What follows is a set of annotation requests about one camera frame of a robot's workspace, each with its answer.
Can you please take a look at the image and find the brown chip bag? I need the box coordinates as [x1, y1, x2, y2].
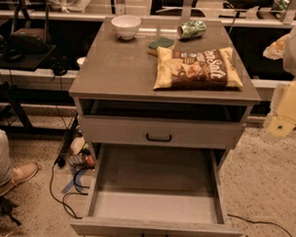
[154, 47, 242, 90]

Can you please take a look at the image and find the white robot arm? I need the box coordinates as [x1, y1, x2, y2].
[263, 25, 296, 141]

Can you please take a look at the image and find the crushed green soda can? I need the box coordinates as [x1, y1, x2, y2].
[177, 20, 206, 40]

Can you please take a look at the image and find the tan shoe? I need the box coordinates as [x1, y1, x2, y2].
[0, 162, 38, 195]

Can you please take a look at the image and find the black cable on floor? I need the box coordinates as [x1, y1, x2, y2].
[47, 159, 92, 219]

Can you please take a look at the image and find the open grey drawer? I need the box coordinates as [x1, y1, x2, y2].
[71, 144, 241, 237]

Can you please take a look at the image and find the white plastic bag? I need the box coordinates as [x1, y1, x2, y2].
[46, 0, 91, 13]

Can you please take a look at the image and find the black side table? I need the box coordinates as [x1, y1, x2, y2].
[0, 45, 56, 129]

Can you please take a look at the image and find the grey drawer cabinet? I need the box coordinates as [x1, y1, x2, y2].
[69, 18, 260, 166]

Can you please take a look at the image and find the black bag on shelf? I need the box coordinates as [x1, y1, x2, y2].
[3, 0, 53, 63]

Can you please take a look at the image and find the white ceramic bowl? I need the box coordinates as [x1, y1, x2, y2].
[111, 15, 141, 40]

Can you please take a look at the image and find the yellow taped gripper finger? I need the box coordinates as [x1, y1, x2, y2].
[264, 81, 296, 138]
[262, 33, 289, 60]

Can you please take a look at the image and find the closed grey upper drawer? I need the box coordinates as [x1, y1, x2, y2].
[78, 115, 245, 149]

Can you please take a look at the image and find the green and yellow sponge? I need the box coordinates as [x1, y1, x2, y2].
[147, 37, 175, 56]

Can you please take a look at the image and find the black cable at right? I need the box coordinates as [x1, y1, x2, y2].
[227, 213, 296, 237]

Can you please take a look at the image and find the clutter of bottles on floor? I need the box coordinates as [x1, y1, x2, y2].
[55, 137, 94, 168]

